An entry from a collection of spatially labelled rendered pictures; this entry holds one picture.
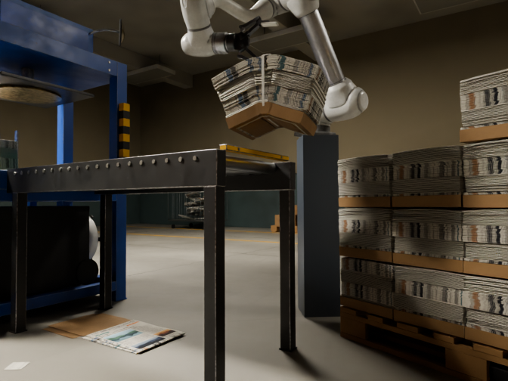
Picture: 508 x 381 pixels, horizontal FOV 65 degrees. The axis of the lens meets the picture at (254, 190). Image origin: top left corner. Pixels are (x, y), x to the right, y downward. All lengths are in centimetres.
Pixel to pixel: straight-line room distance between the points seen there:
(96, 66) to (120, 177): 127
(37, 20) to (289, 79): 168
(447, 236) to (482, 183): 23
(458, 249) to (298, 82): 83
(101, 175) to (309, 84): 88
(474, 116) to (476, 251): 46
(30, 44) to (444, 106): 738
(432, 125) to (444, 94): 60
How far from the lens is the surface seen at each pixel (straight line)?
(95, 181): 174
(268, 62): 159
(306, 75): 153
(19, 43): 254
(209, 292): 133
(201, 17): 179
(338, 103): 219
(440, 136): 852
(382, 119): 881
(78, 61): 270
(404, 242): 173
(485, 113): 159
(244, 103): 157
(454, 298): 165
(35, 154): 1096
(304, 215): 221
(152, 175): 148
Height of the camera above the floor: 63
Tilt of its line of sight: 2 degrees up
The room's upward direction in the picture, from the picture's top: straight up
